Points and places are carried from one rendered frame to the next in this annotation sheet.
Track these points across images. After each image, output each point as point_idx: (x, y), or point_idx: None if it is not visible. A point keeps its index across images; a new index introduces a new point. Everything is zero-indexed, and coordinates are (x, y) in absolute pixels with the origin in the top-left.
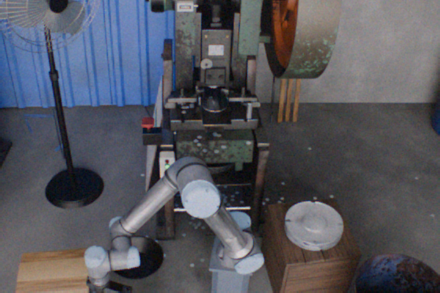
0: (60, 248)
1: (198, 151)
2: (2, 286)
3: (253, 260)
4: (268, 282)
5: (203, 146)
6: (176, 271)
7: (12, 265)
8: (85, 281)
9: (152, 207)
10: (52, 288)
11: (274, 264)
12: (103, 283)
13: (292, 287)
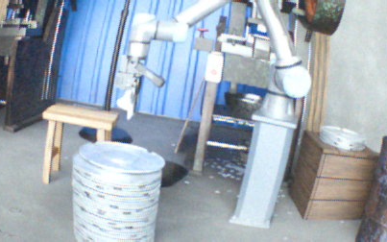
0: None
1: (245, 69)
2: (29, 157)
3: (302, 71)
4: (295, 208)
5: (251, 64)
6: (199, 191)
7: (39, 151)
8: (106, 120)
9: (209, 2)
10: (74, 116)
11: (306, 177)
12: (140, 51)
13: (323, 190)
